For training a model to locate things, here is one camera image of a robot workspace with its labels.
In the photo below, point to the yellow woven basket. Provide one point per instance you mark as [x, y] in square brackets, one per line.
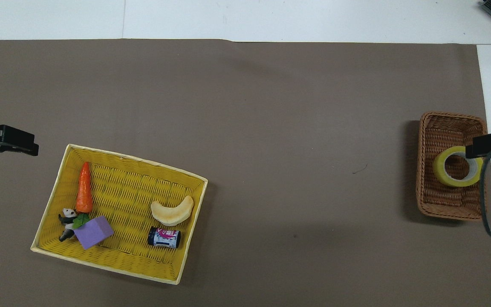
[122, 192]

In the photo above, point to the yellow tape roll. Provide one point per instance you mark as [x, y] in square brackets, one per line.
[439, 172]

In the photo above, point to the brown wicker basket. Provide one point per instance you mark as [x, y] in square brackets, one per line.
[441, 136]

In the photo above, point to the peeled toy banana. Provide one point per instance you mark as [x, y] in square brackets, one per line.
[171, 216]

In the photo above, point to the small printed can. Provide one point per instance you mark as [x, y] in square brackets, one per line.
[164, 238]

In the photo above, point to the orange toy carrot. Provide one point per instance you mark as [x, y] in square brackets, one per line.
[84, 192]

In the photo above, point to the purple foam block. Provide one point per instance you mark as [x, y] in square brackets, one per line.
[94, 232]

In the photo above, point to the small panda figure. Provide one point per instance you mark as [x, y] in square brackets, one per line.
[67, 214]

